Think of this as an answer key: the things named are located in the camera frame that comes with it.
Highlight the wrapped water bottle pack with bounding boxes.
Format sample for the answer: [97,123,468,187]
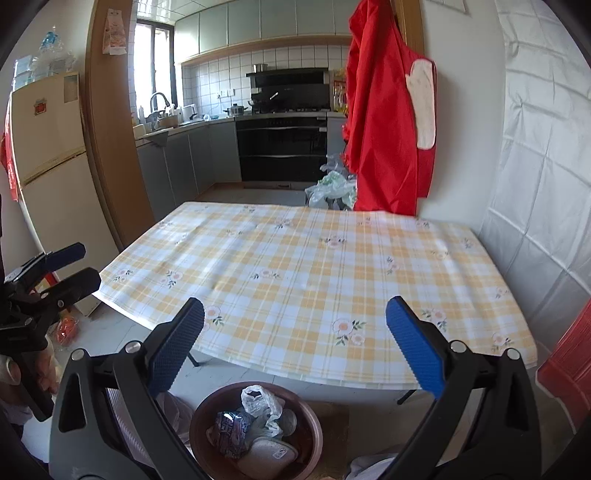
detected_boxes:
[14,28,79,88]

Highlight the condiment bottles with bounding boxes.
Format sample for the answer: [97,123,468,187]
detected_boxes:
[330,69,349,114]

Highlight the kitchen window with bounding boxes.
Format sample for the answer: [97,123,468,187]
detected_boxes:
[131,18,178,125]

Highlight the person's left hand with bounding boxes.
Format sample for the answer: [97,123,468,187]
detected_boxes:
[0,344,61,395]

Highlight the grey white slipper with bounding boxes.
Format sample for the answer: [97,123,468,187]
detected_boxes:
[238,436,300,480]

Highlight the paper wall calendar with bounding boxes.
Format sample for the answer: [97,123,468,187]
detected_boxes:
[102,8,127,57]

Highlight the maroon plastic basin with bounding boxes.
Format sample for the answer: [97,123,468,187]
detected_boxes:
[189,381,323,480]

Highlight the red hanging apron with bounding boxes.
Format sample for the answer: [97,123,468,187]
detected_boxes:
[342,0,437,217]

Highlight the red plastic stool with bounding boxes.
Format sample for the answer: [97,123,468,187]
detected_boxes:
[536,300,591,421]

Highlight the orange plastic bag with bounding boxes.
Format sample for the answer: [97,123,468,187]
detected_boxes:
[55,314,78,347]

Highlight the plastic bags on floor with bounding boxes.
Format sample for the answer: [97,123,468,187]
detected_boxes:
[305,154,358,210]

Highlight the person's white trouser leg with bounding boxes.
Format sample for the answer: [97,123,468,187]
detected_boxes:
[344,455,402,480]

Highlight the pale green wall cabinets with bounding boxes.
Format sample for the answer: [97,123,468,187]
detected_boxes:
[173,0,356,56]

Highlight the white green printed plastic bag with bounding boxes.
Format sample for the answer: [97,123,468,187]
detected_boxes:
[240,385,286,439]

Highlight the grey base cabinets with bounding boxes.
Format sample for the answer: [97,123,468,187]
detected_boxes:
[136,120,242,208]

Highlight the white oven mitt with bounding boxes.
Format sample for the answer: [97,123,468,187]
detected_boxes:
[404,59,437,151]

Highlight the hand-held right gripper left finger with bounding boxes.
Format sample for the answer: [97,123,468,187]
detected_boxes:
[48,298,218,480]

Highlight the red hanging decoration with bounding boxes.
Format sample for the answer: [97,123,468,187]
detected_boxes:
[0,131,20,202]

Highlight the white creased wall sheet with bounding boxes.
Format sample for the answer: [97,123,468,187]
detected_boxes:
[478,0,591,319]

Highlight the black built-in oven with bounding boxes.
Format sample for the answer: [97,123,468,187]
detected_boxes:
[235,115,329,183]

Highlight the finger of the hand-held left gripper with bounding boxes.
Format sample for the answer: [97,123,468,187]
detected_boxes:
[44,243,87,273]
[46,268,101,315]

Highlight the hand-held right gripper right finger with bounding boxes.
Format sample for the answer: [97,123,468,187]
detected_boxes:
[385,295,542,480]

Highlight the cream refrigerator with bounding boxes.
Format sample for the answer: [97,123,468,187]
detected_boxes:
[7,71,121,317]

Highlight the yellow checked tablecloth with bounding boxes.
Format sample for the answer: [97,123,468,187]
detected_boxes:
[92,201,539,391]

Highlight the purple snack packet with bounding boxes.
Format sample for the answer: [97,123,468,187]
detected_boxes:
[213,411,254,460]

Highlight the white ribbed garment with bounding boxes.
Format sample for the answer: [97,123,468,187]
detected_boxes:
[108,388,195,446]

